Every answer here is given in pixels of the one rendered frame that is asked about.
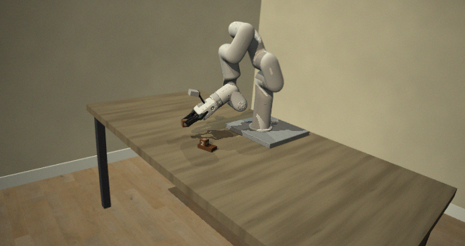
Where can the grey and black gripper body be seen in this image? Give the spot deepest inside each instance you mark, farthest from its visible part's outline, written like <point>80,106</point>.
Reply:
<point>210,105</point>

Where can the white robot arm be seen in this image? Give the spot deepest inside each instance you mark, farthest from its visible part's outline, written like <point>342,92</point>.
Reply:
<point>268,80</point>

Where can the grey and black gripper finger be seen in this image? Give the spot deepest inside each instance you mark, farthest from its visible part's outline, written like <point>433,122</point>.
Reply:
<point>190,114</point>
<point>195,118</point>

